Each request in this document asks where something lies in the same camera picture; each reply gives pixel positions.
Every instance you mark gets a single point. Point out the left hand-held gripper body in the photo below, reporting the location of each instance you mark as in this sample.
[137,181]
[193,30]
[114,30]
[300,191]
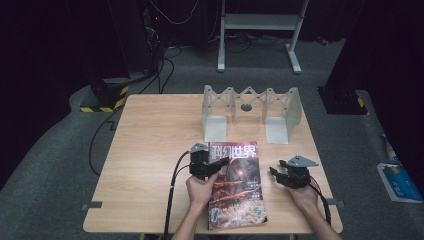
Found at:
[199,161]

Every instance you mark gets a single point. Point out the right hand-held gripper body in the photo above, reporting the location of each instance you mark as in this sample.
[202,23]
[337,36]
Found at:
[298,173]

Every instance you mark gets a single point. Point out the grey metal file rack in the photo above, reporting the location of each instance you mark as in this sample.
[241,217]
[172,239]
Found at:
[280,130]

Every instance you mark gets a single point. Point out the red science fiction magazine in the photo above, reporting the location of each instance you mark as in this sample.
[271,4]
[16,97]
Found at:
[236,196]

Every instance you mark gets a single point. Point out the person's left hand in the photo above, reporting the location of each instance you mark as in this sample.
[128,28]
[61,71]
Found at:
[200,191]

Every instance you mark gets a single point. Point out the person's right hand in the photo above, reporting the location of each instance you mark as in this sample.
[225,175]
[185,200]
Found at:
[305,198]

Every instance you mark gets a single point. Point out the grey tape strip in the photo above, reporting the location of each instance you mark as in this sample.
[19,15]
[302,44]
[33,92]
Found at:
[336,202]
[91,205]

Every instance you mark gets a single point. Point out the round grey table grommet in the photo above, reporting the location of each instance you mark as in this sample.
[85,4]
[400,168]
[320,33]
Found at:
[246,107]

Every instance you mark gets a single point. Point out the black base with yellow stripes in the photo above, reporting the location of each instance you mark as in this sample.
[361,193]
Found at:
[106,96]
[343,101]

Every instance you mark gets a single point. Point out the white packet on floor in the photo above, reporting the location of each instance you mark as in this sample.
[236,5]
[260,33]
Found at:
[390,150]

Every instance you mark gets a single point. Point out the blue and white book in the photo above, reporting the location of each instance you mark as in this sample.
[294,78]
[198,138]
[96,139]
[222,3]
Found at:
[398,183]

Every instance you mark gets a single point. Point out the dark computer cabinet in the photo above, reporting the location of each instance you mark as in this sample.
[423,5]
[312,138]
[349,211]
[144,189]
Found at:
[133,36]

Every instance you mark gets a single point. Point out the white metal stand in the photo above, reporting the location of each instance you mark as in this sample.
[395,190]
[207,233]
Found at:
[260,21]

